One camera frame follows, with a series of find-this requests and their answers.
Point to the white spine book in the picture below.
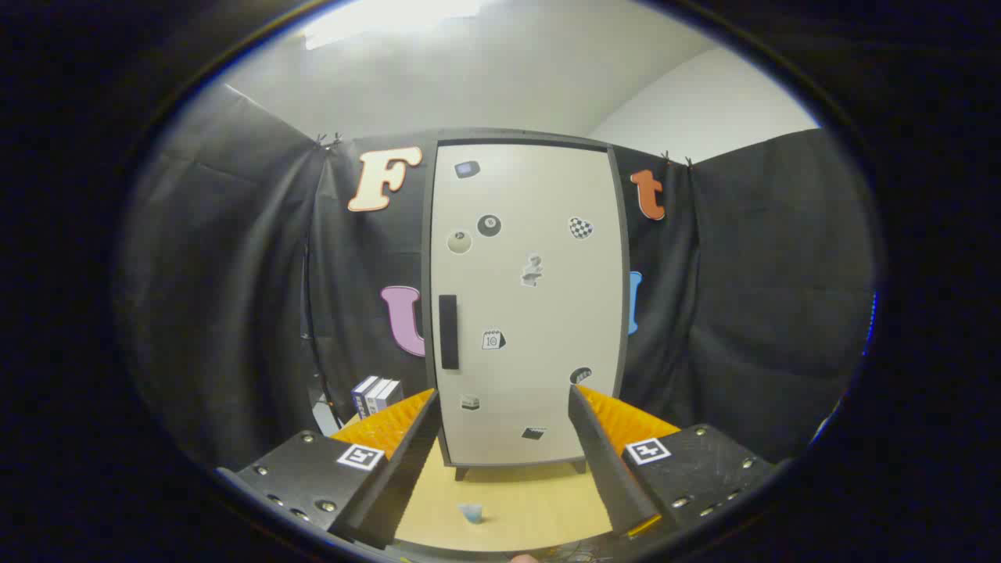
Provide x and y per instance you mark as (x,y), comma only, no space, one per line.
(376,391)

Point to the black backdrop cloth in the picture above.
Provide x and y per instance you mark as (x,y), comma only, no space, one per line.
(782,297)

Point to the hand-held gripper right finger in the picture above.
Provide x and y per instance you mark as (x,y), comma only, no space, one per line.
(610,469)

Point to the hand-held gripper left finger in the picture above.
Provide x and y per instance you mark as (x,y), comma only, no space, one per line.
(407,477)

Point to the dark blue spine book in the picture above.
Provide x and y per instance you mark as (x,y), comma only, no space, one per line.
(360,395)

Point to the white and blue tube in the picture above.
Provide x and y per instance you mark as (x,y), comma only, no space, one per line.
(471,513)

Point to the grey cabinet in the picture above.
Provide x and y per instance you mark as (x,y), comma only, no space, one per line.
(427,234)

